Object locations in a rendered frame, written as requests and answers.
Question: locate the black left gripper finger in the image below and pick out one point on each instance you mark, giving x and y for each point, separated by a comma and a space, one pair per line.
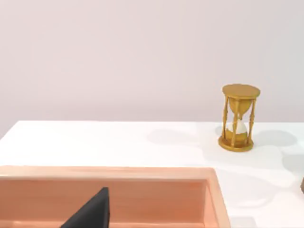
96, 210

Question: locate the shallow salmon-coloured box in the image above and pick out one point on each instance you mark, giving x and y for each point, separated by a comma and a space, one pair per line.
152, 197

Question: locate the golden hourglass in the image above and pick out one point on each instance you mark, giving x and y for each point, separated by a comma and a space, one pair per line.
238, 118

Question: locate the brown object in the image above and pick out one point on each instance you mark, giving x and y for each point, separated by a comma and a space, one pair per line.
302, 185

